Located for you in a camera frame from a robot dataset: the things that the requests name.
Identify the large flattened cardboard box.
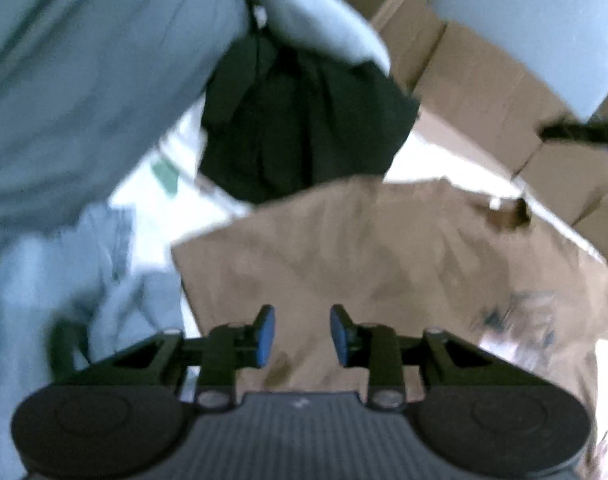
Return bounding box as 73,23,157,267
304,0,608,266

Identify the blue-grey crumpled garment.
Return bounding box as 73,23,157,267
0,205,199,480

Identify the grey neck pillow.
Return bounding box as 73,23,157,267
239,0,392,73

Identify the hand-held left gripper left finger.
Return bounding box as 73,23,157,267
106,304,277,408

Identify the dark grey pillow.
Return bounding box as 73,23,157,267
0,0,249,266

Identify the black crumpled garment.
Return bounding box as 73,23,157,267
199,25,419,206

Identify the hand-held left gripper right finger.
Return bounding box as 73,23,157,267
330,304,500,411

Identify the white bear print blanket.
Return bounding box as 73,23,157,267
108,110,608,441

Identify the grey plastic-wrapped appliance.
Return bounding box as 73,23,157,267
429,0,608,116

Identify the brown printed t-shirt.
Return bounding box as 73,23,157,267
171,176,608,396

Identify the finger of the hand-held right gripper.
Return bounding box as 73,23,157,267
539,116,608,147

